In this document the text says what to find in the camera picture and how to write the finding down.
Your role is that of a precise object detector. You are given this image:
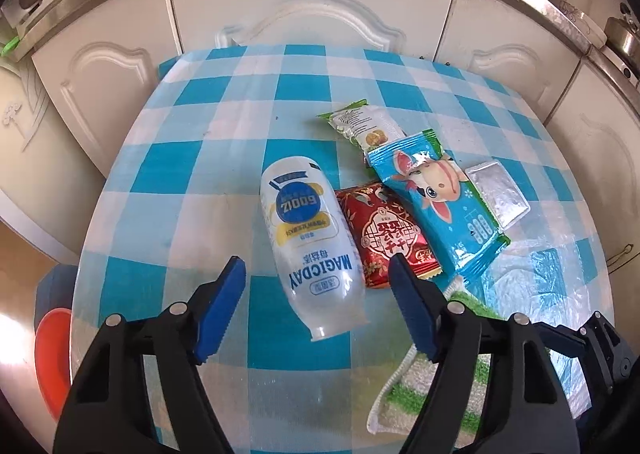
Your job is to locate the white cooker base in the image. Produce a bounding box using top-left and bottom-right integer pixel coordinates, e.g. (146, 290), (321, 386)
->
(605, 52), (640, 85)

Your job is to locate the white cabinet door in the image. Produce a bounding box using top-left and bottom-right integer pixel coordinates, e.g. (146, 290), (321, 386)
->
(435, 0), (585, 120)
(545, 57), (640, 280)
(167, 0), (457, 66)
(30, 0), (181, 175)

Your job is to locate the green snack packet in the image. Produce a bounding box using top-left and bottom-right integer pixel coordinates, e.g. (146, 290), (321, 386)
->
(316, 99), (407, 167)

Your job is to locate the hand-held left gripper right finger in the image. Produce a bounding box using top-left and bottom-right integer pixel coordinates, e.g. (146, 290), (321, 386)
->
(390, 254), (583, 454)

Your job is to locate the red plastic basin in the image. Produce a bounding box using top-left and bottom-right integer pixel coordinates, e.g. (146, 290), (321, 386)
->
(34, 308), (76, 422)

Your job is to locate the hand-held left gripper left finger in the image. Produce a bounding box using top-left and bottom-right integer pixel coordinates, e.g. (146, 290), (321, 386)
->
(54, 257), (246, 454)

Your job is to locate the metal cabinet handle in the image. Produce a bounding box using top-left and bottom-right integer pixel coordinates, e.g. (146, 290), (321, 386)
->
(606, 243), (635, 269)

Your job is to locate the green striped cleaning cloth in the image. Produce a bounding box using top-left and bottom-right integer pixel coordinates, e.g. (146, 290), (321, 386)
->
(366, 277), (496, 435)

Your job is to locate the white plastic bottle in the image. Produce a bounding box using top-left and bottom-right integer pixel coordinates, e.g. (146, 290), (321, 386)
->
(259, 155), (372, 343)

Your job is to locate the blue cartoon cow packet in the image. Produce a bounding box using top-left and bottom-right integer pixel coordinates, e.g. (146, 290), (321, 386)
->
(366, 129), (512, 287)

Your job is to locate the silver foil packet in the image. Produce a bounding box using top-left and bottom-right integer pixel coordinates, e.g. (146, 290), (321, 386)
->
(465, 160), (531, 229)

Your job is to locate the red snack packet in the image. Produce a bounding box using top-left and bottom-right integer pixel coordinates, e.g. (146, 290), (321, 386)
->
(334, 181), (445, 290)

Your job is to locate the blue checkered tablecloth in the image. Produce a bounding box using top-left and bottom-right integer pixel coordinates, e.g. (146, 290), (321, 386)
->
(70, 44), (616, 454)

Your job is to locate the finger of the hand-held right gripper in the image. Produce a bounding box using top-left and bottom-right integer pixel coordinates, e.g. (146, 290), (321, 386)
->
(582, 311), (640, 400)
(537, 321), (588, 360)

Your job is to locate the steel kettle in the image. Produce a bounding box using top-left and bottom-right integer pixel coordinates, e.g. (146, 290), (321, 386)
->
(602, 0), (640, 55)

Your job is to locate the white floral bowl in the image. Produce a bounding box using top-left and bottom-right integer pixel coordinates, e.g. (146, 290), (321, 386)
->
(559, 0), (608, 46)

